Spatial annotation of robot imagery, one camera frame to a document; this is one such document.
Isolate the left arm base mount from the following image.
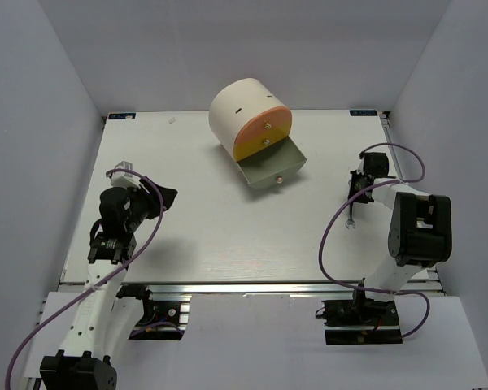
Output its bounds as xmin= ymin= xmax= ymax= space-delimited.
xmin=129 ymin=290 xmax=191 ymax=341

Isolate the yellow drawer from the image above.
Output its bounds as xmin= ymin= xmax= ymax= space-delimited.
xmin=233 ymin=128 xmax=290 ymax=162

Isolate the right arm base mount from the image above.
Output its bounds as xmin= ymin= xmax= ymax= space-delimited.
xmin=315 ymin=299 xmax=403 ymax=345

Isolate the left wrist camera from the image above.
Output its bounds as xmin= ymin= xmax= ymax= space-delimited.
xmin=106 ymin=160 xmax=141 ymax=189

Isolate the silver open-end wrench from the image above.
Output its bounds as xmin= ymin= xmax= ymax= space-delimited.
xmin=346 ymin=202 xmax=355 ymax=229

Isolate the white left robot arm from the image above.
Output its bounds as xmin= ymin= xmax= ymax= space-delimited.
xmin=40 ymin=174 xmax=177 ymax=389

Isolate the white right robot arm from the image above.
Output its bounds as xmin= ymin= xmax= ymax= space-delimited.
xmin=349 ymin=152 xmax=452 ymax=324

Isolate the grey green drawer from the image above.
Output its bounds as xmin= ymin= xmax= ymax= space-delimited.
xmin=237 ymin=137 xmax=307 ymax=189

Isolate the aluminium table rail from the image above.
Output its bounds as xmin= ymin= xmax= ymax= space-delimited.
xmin=56 ymin=279 xmax=444 ymax=297

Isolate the cream drawer cabinet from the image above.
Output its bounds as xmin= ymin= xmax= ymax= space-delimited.
xmin=208 ymin=78 xmax=288 ymax=161

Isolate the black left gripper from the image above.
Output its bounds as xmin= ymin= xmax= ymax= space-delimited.
xmin=124 ymin=176 xmax=177 ymax=232

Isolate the orange drawer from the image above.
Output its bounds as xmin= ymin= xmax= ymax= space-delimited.
xmin=235 ymin=106 xmax=292 ymax=145

